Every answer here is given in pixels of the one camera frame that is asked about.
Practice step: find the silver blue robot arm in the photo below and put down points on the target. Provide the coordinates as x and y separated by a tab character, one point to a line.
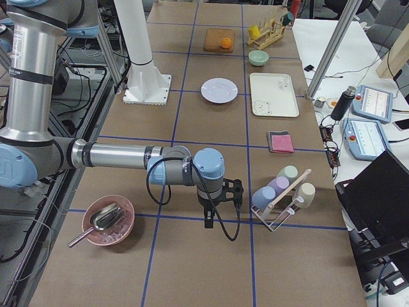
29	152

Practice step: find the teach pendant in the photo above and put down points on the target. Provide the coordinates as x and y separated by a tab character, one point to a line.
365	139
372	103

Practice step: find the blue pastel cup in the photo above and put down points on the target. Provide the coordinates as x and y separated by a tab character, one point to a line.
263	196

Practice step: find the orange fruit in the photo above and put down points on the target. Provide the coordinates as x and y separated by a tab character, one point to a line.
226	43

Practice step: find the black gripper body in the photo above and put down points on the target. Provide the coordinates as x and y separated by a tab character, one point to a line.
208	202

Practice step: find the purple pastel cup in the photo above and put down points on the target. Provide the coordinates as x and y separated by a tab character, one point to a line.
279	184

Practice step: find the wooden dish rack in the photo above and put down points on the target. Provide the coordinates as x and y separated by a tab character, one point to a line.
271	31

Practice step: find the light green bowl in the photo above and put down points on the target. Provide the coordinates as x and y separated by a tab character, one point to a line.
258	58

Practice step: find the green pastel cup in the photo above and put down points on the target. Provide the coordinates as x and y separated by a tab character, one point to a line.
290	172

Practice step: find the black laptop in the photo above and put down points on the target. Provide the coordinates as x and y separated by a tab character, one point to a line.
376	200

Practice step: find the pink bowl with ice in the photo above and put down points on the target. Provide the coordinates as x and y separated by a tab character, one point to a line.
120	221

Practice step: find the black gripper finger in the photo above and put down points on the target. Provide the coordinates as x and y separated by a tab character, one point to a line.
208	218

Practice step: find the lower teach pendant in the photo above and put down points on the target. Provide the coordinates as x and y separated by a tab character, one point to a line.
365	139

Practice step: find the white wire cup rack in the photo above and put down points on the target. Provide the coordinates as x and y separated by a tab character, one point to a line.
280	218

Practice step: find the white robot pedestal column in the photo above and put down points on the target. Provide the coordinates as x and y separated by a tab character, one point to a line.
145	85

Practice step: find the beige pastel cup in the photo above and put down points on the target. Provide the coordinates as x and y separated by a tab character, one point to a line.
304	195

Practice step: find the wooden rack handle rod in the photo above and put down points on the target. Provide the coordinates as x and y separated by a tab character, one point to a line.
292	187

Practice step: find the white round plate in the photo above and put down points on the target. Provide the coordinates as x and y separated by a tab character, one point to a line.
219	90

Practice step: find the cork square board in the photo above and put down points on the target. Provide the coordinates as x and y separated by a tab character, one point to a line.
214	37

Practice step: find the dark green cup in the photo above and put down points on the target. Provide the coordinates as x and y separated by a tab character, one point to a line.
287	19

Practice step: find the small metal tin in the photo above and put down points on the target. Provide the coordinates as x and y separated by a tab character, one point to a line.
319	102

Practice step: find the metal scoop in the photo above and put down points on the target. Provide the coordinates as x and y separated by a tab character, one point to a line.
100	221

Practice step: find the aluminium frame post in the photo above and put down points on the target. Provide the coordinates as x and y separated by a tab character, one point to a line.
335	40

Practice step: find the pink folded cloth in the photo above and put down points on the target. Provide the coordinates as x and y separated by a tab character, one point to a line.
280	142

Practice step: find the yellow cup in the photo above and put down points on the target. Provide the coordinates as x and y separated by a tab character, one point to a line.
254	32

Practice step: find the black thermos bottle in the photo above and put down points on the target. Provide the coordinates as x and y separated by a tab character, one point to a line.
343	103

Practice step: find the upper teach pendant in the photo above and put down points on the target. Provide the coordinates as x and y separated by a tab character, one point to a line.
372	103

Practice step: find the cream bear tray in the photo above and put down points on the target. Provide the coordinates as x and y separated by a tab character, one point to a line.
273	95

